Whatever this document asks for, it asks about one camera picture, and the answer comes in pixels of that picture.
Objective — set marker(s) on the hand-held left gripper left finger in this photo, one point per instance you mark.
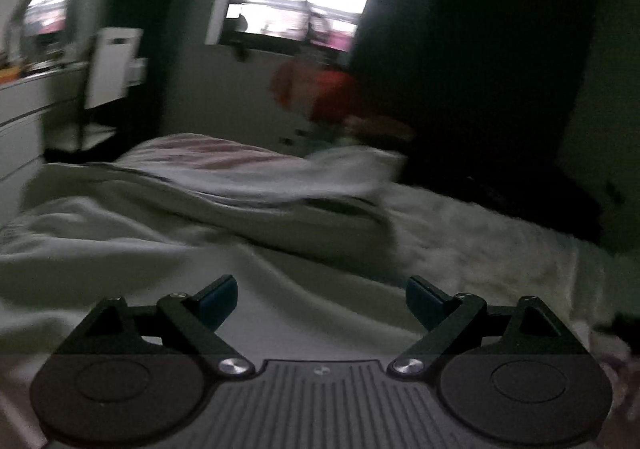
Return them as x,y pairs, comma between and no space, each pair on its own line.
219,301

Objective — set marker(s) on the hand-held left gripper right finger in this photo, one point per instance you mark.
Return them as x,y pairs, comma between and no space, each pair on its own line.
421,300

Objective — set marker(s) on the white fluffy blanket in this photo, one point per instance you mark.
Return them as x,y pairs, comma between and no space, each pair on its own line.
480,249

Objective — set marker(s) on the white duvet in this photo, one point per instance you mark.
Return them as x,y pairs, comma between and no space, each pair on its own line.
150,229

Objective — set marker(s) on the white crumpled cloth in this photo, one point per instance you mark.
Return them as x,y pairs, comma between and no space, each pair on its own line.
340,174

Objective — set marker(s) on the pink striped pillow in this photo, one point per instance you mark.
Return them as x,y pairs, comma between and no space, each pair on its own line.
210,151

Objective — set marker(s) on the dark curtain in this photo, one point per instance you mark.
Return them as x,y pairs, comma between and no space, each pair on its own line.
475,79

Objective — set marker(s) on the red cloth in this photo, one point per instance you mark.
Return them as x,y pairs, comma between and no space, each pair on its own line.
325,91

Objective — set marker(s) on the white flat panel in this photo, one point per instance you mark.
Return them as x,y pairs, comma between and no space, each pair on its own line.
110,66

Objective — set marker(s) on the white dresser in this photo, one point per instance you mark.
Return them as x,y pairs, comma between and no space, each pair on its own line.
25,129

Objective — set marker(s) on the arched mirror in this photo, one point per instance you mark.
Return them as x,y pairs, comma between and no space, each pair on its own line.
50,4

